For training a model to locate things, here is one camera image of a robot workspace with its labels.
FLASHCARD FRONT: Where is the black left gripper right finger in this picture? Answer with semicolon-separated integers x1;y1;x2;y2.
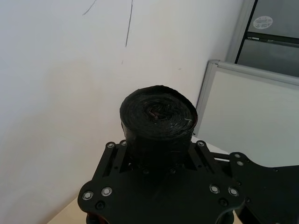
186;139;220;176

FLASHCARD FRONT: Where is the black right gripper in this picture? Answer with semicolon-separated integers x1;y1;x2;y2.
209;150;299;224

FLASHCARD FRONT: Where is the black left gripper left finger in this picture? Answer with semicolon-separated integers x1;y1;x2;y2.
97;140;129;180

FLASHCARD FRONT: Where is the black plastic bag roll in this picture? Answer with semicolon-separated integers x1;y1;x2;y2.
119;85;198;169

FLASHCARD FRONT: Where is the white aluminium-framed partition board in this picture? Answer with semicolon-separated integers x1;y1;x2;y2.
195;59;299;168

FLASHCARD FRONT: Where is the grey cabinet with glass doors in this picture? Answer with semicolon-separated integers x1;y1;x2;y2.
225;0;299;78

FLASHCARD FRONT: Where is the round white cabinet sticker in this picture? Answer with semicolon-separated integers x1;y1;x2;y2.
253;15;273;29

